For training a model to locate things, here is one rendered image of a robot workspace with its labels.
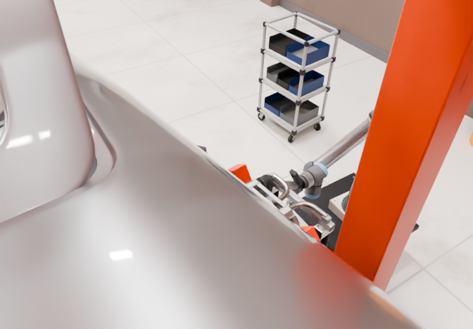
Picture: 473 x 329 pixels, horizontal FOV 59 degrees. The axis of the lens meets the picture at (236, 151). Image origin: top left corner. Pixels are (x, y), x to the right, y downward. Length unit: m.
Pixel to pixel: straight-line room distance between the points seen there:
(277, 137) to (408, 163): 2.86
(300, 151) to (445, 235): 1.33
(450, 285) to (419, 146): 2.16
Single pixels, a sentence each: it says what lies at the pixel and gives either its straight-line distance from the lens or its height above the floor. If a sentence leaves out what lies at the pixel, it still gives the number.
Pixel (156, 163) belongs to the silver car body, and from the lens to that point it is 0.67.
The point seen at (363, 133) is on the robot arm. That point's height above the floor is 1.03.
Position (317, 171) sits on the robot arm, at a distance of 2.31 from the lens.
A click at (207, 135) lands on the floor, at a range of 3.89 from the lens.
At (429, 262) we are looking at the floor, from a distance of 3.23.
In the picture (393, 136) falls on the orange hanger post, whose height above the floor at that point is 1.75.
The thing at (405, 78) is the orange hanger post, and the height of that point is 1.91.
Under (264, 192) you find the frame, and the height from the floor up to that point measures 1.11.
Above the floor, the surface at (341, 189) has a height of 0.30.
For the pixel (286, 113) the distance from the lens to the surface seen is 3.90.
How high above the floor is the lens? 2.37
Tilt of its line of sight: 40 degrees down
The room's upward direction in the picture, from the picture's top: 2 degrees clockwise
